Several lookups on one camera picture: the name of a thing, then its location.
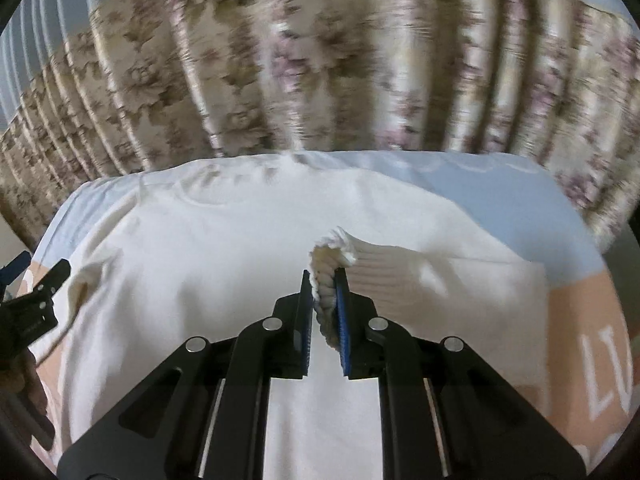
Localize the orange blue patterned blanket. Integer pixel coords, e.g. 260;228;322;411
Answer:
25;155;634;467

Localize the light blue sheer curtain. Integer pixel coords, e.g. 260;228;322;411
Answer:
1;0;106;127

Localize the person's left hand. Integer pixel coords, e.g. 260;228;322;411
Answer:
0;349;48;415

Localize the floral beige curtain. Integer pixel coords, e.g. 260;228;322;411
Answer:
1;0;639;248

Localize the white knit sweater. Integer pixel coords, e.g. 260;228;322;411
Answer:
32;153;548;463

